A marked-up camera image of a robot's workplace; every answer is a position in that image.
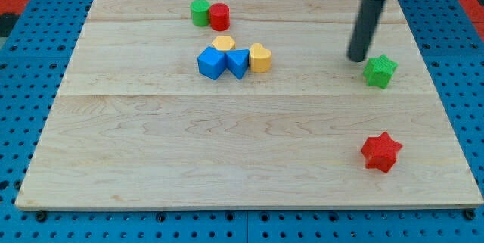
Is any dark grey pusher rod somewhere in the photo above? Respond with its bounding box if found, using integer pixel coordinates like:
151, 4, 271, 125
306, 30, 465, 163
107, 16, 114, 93
347, 0, 386, 62

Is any green star block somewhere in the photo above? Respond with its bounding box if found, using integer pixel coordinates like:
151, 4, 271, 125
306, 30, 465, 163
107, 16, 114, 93
363, 55, 398, 89

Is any red star block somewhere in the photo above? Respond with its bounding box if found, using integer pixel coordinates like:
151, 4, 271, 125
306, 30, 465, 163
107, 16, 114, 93
361, 132, 403, 173

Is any yellow heart block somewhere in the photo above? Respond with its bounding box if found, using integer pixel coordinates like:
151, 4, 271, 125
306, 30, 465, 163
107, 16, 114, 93
250, 43, 272, 73

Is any blue triangle block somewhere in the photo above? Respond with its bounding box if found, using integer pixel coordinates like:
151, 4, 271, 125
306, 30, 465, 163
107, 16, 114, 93
225, 49, 250, 79

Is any red cylinder block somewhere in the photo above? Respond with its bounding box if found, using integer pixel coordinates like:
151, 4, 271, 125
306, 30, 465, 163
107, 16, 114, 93
209, 3, 230, 31

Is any yellow hexagon block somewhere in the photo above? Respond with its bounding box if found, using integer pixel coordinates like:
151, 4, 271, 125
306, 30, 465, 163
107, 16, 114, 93
211, 35, 236, 52

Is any blue cube block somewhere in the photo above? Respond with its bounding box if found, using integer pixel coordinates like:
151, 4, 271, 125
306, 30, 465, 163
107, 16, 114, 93
197, 46, 226, 80

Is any green cylinder block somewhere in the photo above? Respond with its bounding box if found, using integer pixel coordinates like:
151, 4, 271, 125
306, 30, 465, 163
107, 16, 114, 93
190, 0, 210, 26

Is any wooden board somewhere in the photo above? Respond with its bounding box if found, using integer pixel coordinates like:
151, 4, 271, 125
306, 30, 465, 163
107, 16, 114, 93
15, 0, 483, 211

